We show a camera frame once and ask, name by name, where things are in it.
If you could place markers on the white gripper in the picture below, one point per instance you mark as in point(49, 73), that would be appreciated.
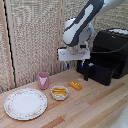
point(74, 55)

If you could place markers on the yellow food block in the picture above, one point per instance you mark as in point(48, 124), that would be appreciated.
point(75, 85)

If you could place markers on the black air fryer drawer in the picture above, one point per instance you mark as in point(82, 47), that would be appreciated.
point(101, 71)

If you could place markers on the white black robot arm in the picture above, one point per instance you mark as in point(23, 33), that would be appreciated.
point(78, 28)

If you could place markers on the yellow food in bowl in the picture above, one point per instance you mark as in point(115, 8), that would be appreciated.
point(59, 91)

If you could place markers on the small white bowl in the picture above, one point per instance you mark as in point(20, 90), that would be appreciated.
point(59, 96)

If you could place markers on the pink cup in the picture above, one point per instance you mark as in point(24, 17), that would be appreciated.
point(43, 80)

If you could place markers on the beige woven folding screen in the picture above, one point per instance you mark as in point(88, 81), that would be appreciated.
point(30, 40)

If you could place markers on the white floral-rim plate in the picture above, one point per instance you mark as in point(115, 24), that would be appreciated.
point(25, 103)

